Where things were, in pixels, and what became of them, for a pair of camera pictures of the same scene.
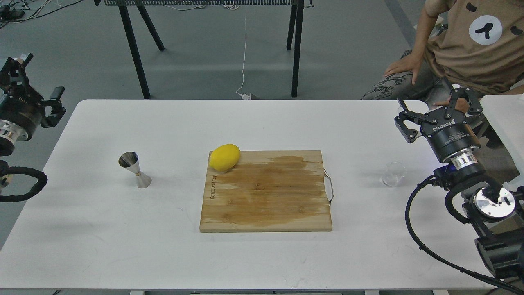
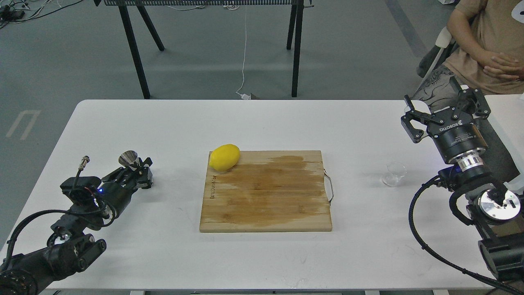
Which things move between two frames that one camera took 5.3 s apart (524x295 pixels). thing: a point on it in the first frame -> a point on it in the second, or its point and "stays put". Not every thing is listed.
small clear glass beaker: [395, 171] stays put
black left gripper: [23, 107] -> [116, 195]
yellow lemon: [224, 157] stays put
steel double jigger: [130, 160] stays put
